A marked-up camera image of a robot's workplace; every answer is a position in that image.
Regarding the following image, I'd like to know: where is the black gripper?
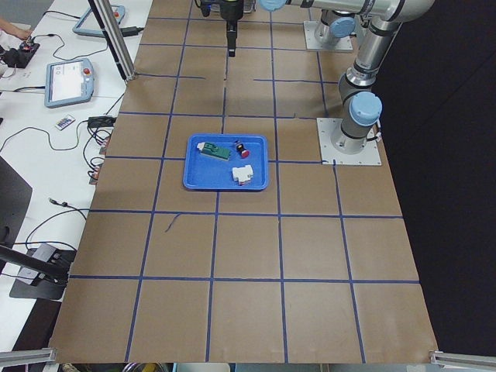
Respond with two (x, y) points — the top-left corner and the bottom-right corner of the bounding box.
(219, 0), (244, 57)

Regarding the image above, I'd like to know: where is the red emergency stop button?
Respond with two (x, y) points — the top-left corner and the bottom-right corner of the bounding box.
(235, 140), (250, 159)

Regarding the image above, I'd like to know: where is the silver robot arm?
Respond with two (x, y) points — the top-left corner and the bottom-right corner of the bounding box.
(314, 9), (356, 47)
(258, 1), (434, 155)

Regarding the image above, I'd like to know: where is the far blue teach pendant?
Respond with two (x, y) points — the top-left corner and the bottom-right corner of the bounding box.
(73, 4), (126, 38)

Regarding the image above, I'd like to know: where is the blue teach pendant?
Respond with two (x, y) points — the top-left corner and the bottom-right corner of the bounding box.
(73, 4), (126, 38)
(44, 58), (95, 109)

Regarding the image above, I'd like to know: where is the green terminal block module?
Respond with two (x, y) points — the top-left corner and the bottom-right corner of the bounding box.
(196, 142), (231, 161)

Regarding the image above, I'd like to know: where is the white circuit breaker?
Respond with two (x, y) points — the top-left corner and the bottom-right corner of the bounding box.
(232, 164), (254, 186)

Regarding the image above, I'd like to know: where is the blue plastic tray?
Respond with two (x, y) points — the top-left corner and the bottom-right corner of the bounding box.
(183, 133), (270, 191)

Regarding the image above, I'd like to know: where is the black power adapter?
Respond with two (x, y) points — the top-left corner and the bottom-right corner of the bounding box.
(88, 115), (116, 129)

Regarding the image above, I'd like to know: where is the near blue teach pendant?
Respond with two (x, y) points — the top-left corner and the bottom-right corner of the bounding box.
(44, 58), (95, 109)

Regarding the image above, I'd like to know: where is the small white remote control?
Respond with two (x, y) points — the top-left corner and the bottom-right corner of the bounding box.
(54, 114), (75, 131)

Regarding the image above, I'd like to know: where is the black joystick controller box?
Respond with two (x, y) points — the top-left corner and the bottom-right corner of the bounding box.
(1, 43), (40, 68)

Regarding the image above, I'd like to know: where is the grey usb hub box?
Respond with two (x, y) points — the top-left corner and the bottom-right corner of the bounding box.
(18, 243), (58, 284)

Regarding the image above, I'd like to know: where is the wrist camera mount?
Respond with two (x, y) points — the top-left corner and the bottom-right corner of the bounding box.
(195, 0), (219, 17)

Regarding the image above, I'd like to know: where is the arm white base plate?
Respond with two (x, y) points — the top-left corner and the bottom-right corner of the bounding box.
(317, 118), (381, 166)
(303, 19), (355, 53)

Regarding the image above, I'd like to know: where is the aluminium frame post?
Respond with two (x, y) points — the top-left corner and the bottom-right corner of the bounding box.
(88, 0), (136, 81)

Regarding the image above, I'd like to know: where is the aluminium rail bottom right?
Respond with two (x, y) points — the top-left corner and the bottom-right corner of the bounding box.
(429, 350), (496, 371)

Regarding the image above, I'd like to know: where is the aluminium rail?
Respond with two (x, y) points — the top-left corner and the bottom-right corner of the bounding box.
(429, 350), (496, 371)
(0, 348), (57, 367)

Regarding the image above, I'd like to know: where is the aluminium rail bottom left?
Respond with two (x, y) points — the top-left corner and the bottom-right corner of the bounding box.
(0, 348), (57, 367)

